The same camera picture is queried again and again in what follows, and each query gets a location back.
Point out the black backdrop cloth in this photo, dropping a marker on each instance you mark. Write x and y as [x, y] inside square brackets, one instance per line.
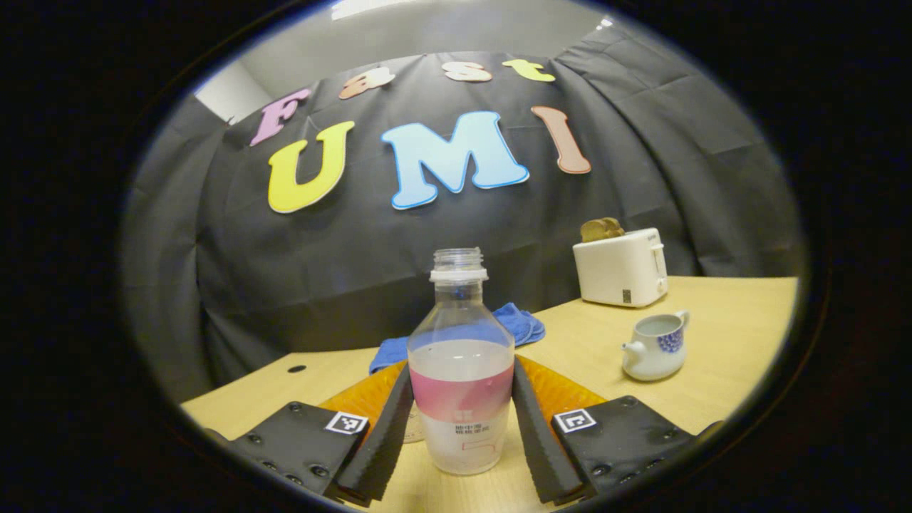
[641, 178]

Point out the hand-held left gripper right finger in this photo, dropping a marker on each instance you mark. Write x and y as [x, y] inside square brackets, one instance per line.
[541, 442]

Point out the blue towel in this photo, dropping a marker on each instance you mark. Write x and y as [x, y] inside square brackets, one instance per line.
[524, 324]

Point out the clear water bottle pink label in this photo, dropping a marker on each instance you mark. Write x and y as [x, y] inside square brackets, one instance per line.
[461, 385]

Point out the white toaster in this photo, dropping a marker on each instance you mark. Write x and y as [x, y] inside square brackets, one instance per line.
[616, 271]

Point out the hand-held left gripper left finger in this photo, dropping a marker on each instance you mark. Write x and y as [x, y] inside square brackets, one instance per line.
[385, 442]

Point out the ceiling light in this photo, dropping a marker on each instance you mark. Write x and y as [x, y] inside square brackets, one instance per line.
[370, 7]

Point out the brown toast slice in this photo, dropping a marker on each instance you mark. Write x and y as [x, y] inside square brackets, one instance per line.
[614, 228]
[591, 230]

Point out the white blue-patterned teacup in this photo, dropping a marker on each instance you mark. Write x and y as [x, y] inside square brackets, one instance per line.
[652, 356]

